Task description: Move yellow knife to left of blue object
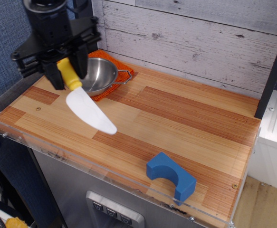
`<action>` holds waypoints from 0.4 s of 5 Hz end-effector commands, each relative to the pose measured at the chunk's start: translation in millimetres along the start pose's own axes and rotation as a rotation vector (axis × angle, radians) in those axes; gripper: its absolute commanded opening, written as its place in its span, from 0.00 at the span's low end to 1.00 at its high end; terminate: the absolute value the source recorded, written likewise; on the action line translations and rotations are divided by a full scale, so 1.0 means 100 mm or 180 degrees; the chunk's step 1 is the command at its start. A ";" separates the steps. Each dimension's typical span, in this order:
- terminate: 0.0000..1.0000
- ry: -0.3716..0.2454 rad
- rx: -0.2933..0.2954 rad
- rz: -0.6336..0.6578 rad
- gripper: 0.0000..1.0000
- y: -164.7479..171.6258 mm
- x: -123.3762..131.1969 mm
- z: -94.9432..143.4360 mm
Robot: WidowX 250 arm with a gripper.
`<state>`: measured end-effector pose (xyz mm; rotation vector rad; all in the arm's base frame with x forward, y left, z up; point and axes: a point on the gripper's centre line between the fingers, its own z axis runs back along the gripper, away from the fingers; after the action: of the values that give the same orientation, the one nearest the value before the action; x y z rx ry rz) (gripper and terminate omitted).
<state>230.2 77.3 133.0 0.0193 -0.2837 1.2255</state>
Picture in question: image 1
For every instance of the clear acrylic front guard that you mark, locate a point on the clear acrylic front guard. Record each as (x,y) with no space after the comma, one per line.
(69,177)

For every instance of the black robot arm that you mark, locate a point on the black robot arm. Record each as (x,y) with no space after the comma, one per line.
(44,6)

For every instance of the yellow handled white toy knife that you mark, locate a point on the yellow handled white toy knife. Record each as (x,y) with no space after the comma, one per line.
(80,102)

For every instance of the orange folded cloth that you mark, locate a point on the orange folded cloth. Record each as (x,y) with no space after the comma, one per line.
(120,66)

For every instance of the stainless steel two-handled bowl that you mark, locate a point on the stainless steel two-handled bowl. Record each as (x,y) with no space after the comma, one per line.
(102,75)

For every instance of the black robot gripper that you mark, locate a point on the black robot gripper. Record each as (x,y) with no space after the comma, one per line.
(54,36)

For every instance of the silver button control panel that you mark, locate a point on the silver button control panel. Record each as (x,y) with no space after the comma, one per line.
(114,210)

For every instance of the blue arch shaped block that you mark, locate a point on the blue arch shaped block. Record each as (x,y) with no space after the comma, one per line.
(162,166)

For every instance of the yellow and black object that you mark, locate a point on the yellow and black object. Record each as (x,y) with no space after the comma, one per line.
(13,223)

